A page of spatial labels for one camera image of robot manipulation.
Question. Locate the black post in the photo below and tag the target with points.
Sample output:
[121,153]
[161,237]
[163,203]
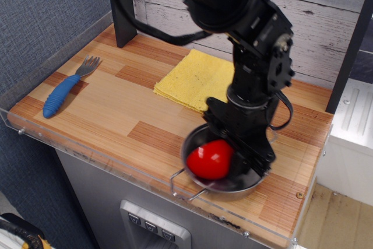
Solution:
[124,29]
[350,56]

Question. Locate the blue handled fork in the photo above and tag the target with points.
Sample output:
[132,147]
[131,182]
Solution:
[55,100]

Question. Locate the stainless steel pot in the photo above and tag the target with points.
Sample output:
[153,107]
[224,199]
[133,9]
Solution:
[227,188]

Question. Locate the red half-sphere object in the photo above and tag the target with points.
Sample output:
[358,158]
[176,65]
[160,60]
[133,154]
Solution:
[211,161]

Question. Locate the left black post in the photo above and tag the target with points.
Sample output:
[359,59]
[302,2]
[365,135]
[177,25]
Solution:
[124,29]

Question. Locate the silver dispenser panel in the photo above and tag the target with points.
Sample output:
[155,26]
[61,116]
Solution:
[146,229]

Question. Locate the yellow object at corner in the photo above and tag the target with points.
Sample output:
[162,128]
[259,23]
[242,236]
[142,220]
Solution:
[36,244]

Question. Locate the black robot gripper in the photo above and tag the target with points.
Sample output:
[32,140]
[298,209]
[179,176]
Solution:
[245,130]

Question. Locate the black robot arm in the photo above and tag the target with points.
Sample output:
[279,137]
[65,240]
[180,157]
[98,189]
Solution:
[262,37]

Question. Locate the right black post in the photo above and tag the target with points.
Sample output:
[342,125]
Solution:
[350,56]

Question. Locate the white toy sink unit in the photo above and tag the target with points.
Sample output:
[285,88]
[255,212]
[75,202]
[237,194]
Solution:
[346,162]

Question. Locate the yellow folded cloth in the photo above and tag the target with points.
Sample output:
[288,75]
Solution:
[196,78]

